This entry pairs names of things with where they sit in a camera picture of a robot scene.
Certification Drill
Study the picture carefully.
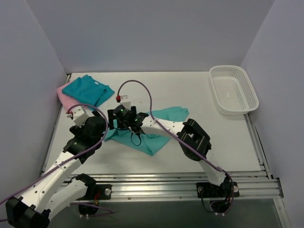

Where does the folded teal t shirt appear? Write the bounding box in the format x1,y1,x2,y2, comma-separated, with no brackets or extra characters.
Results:
63,75,114,107

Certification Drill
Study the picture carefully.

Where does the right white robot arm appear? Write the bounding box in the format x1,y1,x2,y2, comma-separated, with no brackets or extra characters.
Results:
107,104,234,196

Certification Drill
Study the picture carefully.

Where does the mint green t shirt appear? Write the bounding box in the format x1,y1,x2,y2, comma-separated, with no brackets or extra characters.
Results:
104,106,190,156

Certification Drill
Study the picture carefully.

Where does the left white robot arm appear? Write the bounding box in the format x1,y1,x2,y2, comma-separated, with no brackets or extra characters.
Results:
5,116,106,228

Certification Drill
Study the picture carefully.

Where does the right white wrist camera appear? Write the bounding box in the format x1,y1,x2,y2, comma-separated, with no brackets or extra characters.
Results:
116,95,131,110

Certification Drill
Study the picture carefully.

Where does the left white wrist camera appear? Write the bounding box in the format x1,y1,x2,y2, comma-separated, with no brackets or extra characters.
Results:
66,106,89,128

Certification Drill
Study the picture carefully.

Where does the purple cable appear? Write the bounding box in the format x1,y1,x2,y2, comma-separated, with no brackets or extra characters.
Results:
116,80,235,214
0,103,114,217

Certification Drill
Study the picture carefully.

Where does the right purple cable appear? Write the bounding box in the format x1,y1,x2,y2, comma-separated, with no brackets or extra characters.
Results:
116,80,235,214

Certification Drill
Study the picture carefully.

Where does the white perforated plastic basket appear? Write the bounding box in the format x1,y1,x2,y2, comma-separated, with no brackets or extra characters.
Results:
209,65,259,116

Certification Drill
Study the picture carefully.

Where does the folded pink t shirt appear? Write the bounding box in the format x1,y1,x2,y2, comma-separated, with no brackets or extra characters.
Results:
57,80,84,112

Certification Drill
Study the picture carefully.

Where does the black looped cable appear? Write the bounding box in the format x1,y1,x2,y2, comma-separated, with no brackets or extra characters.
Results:
130,132,142,147

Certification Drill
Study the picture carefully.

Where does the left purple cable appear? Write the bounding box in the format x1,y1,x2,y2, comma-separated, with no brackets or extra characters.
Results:
0,103,114,217

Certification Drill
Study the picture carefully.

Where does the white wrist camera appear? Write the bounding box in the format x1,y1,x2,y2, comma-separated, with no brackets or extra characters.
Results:
66,106,89,128
116,95,131,110

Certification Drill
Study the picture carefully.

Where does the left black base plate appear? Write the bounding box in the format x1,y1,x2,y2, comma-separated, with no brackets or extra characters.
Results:
87,184,112,200

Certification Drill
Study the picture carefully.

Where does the aluminium frame rail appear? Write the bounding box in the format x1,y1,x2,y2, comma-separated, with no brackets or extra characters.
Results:
47,71,283,202

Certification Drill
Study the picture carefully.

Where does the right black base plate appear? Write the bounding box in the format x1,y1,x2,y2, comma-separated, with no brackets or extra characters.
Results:
196,182,232,198

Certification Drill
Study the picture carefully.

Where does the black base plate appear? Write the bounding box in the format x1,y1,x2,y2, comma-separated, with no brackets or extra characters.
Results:
196,182,232,198
87,184,112,200

